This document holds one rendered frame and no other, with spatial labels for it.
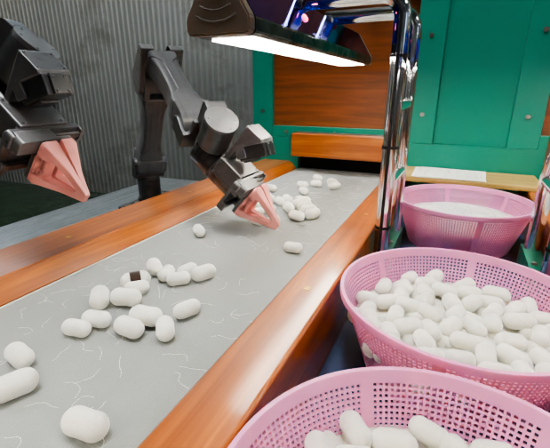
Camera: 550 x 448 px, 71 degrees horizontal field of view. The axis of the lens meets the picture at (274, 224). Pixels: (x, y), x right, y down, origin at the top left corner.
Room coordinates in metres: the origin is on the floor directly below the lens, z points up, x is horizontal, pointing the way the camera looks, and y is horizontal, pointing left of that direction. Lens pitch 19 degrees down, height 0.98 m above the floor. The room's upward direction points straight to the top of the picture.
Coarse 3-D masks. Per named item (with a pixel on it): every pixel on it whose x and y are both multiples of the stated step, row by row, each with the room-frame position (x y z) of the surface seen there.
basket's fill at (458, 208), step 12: (420, 204) 0.86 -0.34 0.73; (432, 204) 0.86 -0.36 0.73; (444, 204) 0.87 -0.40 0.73; (456, 204) 0.86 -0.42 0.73; (468, 204) 0.85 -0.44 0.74; (480, 216) 0.76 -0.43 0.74; (492, 216) 0.76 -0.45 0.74; (504, 216) 0.78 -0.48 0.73; (444, 228) 0.70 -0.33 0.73; (456, 228) 0.71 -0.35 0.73; (468, 240) 0.68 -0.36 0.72
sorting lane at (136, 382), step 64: (320, 192) 0.95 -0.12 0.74; (128, 256) 0.55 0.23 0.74; (192, 256) 0.55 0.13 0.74; (256, 256) 0.55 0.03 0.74; (0, 320) 0.38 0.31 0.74; (64, 320) 0.38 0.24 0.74; (192, 320) 0.38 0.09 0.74; (64, 384) 0.28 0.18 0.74; (128, 384) 0.28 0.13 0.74; (192, 384) 0.28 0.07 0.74
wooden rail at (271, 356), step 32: (352, 224) 0.63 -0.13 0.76; (320, 256) 0.50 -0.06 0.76; (352, 256) 0.50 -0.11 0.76; (288, 288) 0.40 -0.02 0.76; (320, 288) 0.40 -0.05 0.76; (256, 320) 0.34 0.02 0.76; (288, 320) 0.34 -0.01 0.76; (320, 320) 0.36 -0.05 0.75; (224, 352) 0.29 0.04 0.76; (256, 352) 0.29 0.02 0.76; (288, 352) 0.29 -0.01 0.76; (320, 352) 0.37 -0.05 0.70; (224, 384) 0.25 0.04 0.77; (256, 384) 0.25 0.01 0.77; (288, 384) 0.28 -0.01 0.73; (192, 416) 0.22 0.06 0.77; (224, 416) 0.22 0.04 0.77
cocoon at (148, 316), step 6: (138, 306) 0.37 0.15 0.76; (144, 306) 0.37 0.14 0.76; (132, 312) 0.36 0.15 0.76; (138, 312) 0.36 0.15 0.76; (144, 312) 0.36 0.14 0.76; (150, 312) 0.36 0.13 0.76; (156, 312) 0.36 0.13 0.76; (162, 312) 0.37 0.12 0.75; (138, 318) 0.36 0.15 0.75; (144, 318) 0.36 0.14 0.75; (150, 318) 0.36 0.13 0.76; (156, 318) 0.36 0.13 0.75; (144, 324) 0.36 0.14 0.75; (150, 324) 0.35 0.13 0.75
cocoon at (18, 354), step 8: (16, 344) 0.31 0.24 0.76; (24, 344) 0.31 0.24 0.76; (8, 352) 0.30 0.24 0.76; (16, 352) 0.29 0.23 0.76; (24, 352) 0.30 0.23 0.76; (32, 352) 0.30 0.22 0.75; (8, 360) 0.29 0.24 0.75; (16, 360) 0.29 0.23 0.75; (24, 360) 0.29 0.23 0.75; (32, 360) 0.30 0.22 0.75; (16, 368) 0.29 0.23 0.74
